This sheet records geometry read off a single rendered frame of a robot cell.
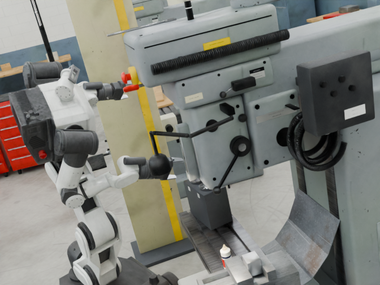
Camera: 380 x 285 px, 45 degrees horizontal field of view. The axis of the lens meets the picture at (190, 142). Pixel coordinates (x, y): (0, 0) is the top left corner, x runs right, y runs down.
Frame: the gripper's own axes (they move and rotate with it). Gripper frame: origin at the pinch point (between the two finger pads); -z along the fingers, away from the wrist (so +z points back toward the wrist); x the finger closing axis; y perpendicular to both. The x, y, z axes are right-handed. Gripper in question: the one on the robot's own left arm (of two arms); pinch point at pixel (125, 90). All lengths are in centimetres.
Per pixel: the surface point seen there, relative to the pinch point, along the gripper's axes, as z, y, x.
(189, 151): 32, -75, 47
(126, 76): 52, -51, 62
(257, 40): 25, -68, 91
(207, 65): 36, -65, 78
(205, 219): -3, -81, -5
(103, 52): -32, 67, -34
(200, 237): 3, -88, -8
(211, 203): -3, -78, 5
